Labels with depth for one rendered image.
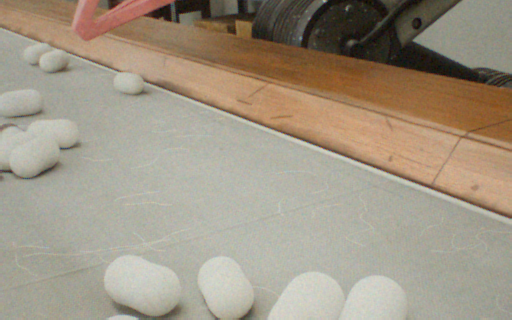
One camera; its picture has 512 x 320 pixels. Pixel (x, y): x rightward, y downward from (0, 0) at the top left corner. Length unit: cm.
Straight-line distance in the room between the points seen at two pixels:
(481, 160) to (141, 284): 19
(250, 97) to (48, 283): 26
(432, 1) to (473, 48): 201
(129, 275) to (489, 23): 260
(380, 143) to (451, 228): 10
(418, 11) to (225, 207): 54
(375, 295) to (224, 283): 6
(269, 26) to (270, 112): 35
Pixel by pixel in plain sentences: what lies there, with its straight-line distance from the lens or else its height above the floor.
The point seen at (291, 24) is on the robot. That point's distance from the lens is 82.
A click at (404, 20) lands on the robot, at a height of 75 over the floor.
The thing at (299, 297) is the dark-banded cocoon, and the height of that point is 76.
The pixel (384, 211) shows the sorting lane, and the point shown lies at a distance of 37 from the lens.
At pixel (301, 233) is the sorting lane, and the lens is 35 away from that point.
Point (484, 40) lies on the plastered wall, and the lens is 286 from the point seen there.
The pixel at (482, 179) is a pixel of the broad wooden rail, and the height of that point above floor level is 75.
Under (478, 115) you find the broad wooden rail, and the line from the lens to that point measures 44.
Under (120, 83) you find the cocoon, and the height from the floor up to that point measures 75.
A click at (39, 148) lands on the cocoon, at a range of 46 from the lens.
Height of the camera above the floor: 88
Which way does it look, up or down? 18 degrees down
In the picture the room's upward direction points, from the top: 4 degrees counter-clockwise
